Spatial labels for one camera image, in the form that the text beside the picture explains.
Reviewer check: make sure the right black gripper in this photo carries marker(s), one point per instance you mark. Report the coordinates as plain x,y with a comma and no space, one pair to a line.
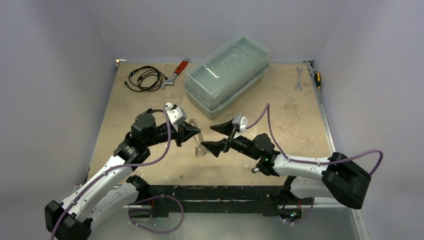
228,140

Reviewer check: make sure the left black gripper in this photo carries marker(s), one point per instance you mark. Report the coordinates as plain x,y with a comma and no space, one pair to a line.
185,131

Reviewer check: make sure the white oval keyring holder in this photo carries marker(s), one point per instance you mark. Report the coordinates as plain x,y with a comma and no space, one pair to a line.
200,150

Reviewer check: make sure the silver key with black tag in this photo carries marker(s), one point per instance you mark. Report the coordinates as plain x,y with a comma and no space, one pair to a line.
255,170

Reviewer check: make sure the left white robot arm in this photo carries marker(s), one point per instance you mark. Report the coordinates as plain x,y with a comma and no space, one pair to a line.
112,187

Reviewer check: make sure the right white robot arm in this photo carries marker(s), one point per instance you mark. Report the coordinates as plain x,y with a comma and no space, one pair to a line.
333,177

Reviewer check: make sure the clear plastic storage box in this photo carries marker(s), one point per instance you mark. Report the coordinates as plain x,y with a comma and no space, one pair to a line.
224,75

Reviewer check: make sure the silver open-end spanner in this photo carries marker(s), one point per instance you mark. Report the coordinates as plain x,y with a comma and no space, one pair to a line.
298,86

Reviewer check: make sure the yellow black screwdriver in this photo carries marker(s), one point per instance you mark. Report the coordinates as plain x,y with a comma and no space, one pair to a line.
317,81

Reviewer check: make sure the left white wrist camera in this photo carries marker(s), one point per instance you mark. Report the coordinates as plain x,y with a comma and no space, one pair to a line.
176,114

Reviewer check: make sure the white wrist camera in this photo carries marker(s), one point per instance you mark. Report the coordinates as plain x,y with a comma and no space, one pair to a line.
176,114
240,122

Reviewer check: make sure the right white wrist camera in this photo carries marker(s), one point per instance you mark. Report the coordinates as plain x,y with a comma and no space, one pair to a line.
240,122

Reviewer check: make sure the red handled adjustable wrench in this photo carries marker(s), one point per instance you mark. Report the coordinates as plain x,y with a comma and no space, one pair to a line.
171,81

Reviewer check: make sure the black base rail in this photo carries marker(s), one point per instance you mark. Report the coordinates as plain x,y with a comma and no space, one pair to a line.
266,200

